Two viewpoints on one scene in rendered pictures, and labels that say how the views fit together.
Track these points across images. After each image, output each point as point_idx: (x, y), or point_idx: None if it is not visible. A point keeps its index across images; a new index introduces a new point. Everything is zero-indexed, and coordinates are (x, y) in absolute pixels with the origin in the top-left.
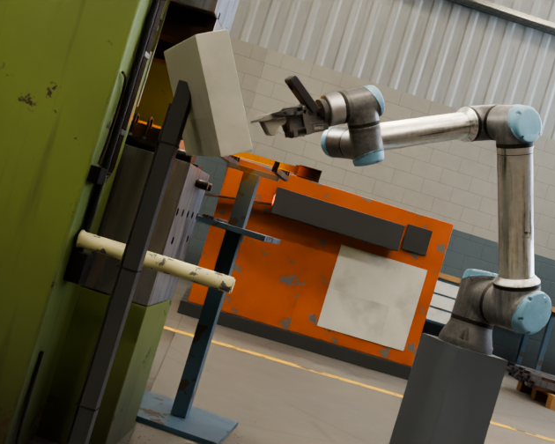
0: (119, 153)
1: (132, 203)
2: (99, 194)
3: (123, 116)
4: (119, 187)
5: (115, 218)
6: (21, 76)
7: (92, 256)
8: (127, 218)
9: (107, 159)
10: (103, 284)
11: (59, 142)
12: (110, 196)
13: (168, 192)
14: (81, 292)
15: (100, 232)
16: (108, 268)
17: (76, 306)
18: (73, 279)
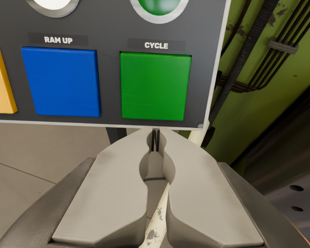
0: (301, 76)
1: (289, 138)
2: (219, 97)
3: (259, 20)
4: (299, 115)
5: (277, 138)
6: None
7: (210, 138)
8: (278, 146)
9: (231, 69)
10: (245, 169)
11: None
12: (291, 118)
13: (303, 160)
14: (244, 161)
15: (269, 138)
16: (252, 164)
17: (239, 164)
18: None
